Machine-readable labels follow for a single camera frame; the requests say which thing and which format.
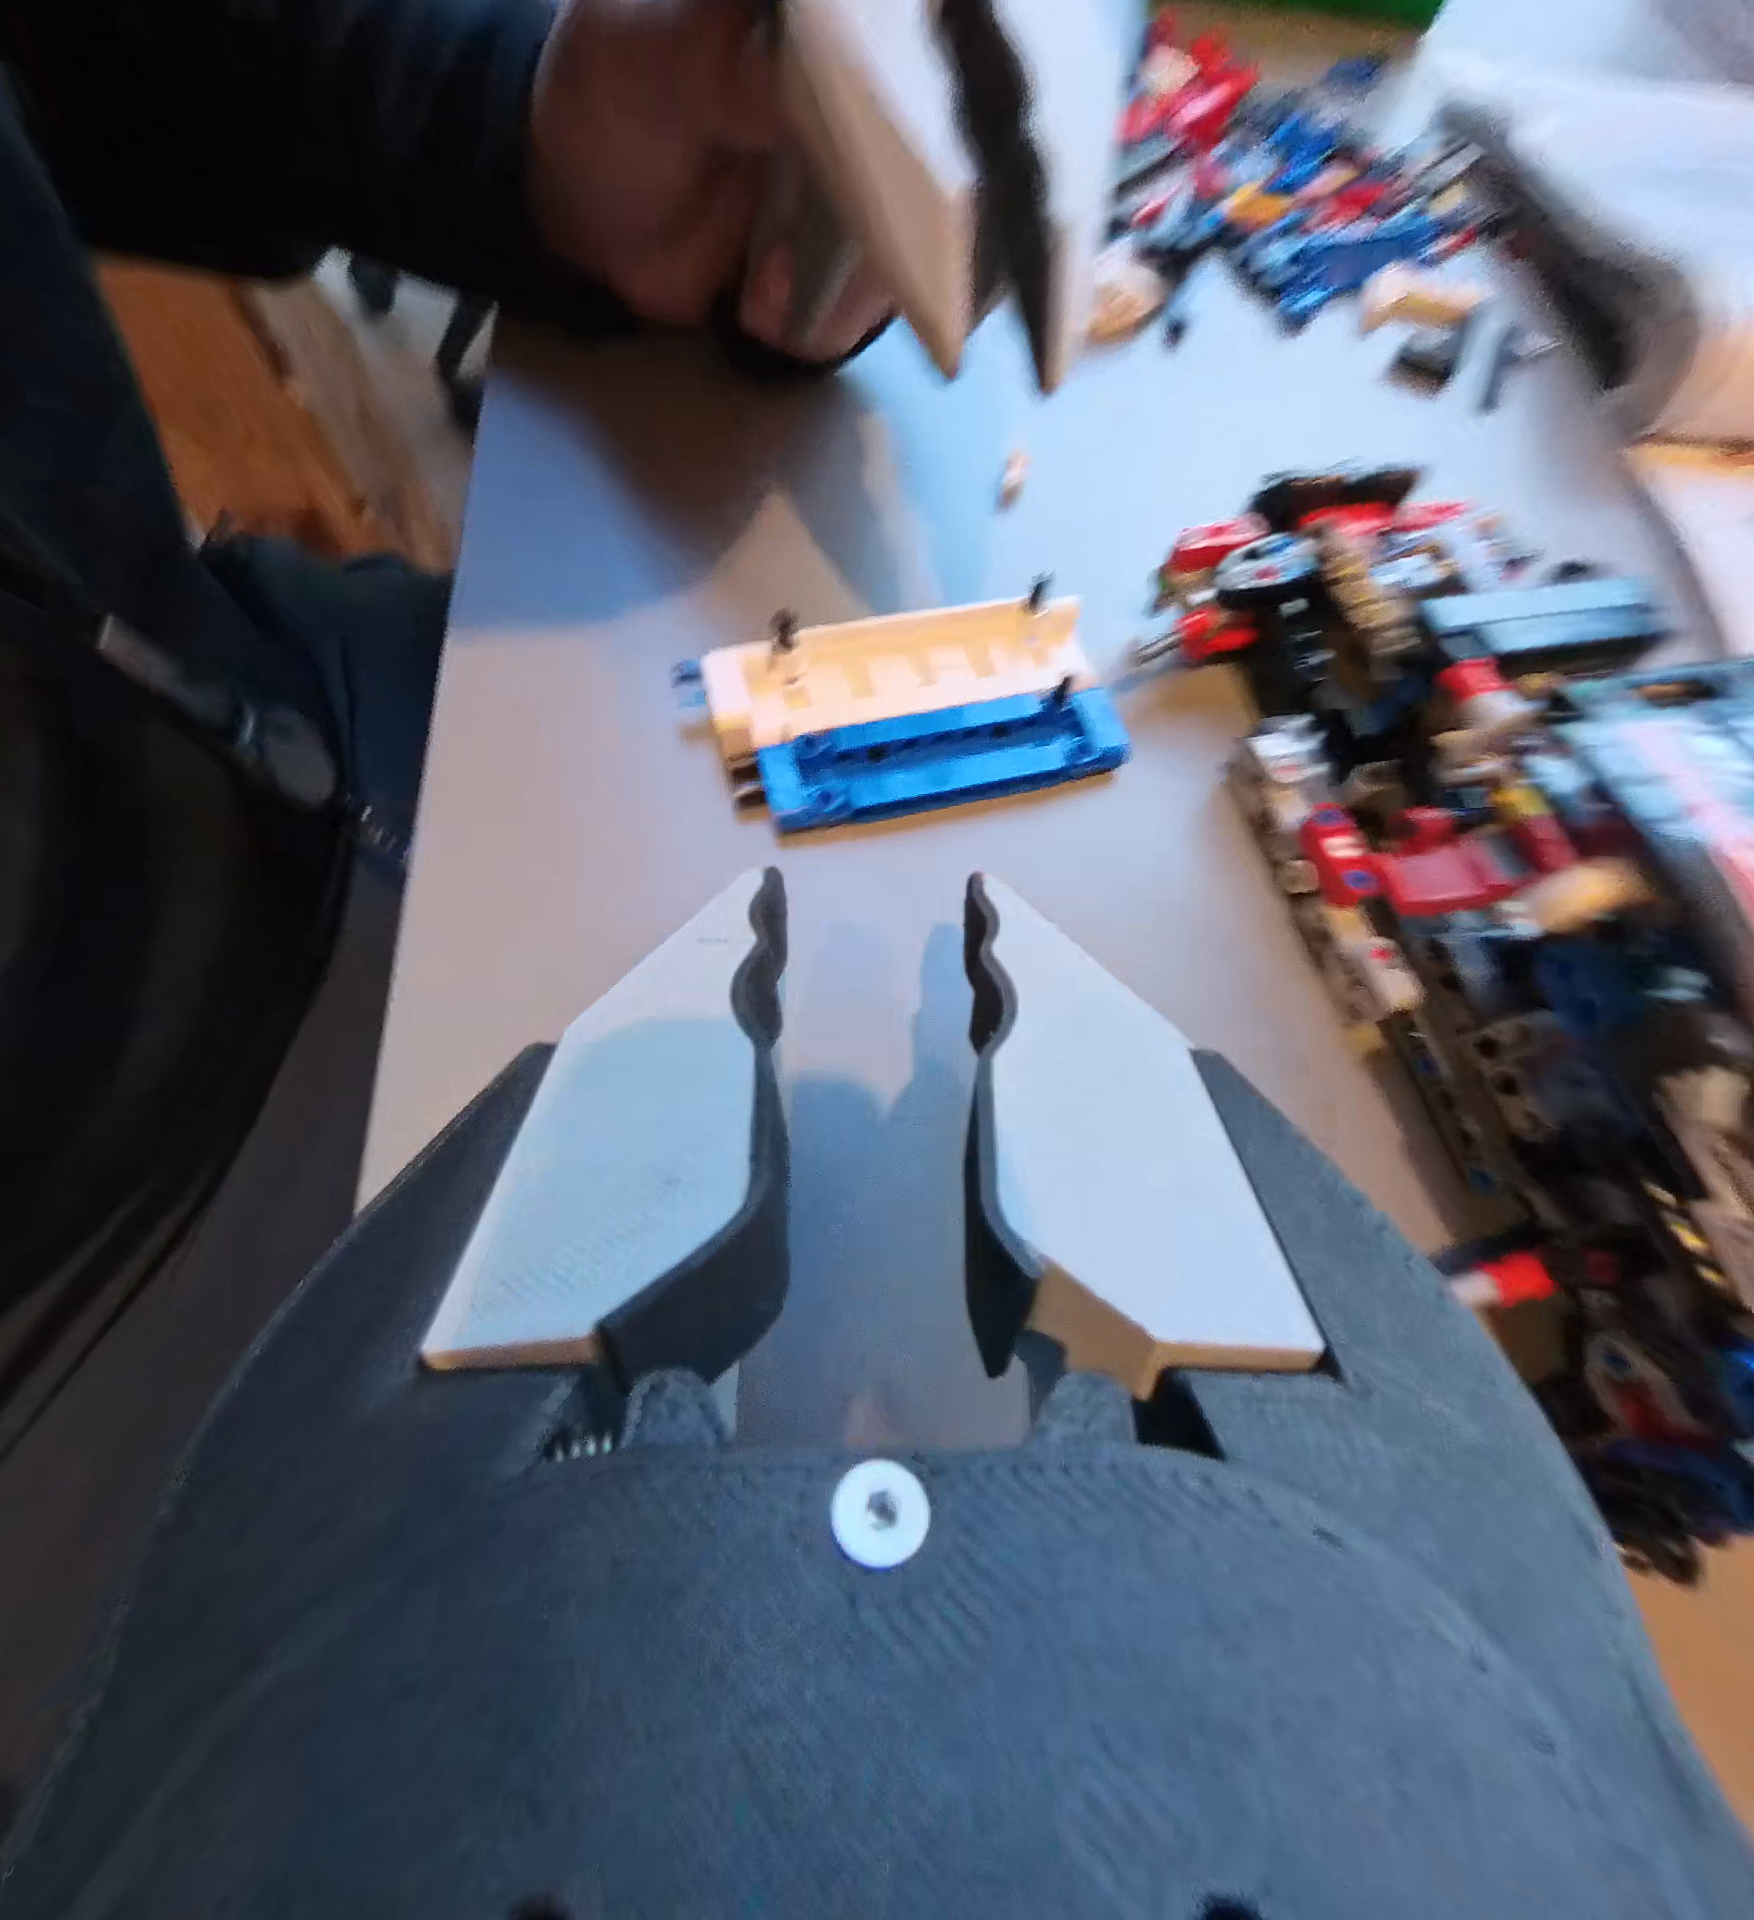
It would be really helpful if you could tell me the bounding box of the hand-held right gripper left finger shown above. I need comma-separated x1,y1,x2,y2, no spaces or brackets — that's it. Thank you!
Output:
418,864,793,1390

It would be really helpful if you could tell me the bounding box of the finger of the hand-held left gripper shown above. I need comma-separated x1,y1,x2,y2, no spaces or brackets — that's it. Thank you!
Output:
939,0,1152,391
778,0,980,380

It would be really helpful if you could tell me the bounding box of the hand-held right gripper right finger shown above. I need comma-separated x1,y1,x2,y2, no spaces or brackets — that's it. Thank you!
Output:
961,869,1342,1403

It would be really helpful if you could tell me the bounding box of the white and blue brick panel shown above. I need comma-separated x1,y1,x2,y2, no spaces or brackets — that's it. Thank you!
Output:
670,575,1134,834

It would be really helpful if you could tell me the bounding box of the person's left forearm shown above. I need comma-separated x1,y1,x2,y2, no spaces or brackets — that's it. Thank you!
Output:
0,0,572,302

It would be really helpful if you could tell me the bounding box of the grey desk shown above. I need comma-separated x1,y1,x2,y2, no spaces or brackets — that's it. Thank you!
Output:
352,253,1754,1920

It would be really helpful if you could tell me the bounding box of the person's left hand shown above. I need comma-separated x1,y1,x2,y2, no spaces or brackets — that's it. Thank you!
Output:
524,0,825,373

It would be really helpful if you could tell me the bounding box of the pile of loose toy bricks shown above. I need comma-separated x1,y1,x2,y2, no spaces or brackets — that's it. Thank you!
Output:
1085,5,1554,414

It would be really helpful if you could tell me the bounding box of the black office chair base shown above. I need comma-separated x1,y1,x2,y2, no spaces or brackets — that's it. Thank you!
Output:
352,253,495,429

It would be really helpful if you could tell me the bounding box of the toy brick race car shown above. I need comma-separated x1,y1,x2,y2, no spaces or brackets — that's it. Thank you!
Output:
1134,464,1754,1584

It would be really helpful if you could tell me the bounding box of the person's dark jacket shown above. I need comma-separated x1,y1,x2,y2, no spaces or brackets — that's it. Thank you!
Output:
0,90,456,1381

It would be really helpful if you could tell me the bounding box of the folded instruction booklet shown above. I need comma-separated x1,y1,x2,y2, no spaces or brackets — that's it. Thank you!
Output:
1416,0,1754,443

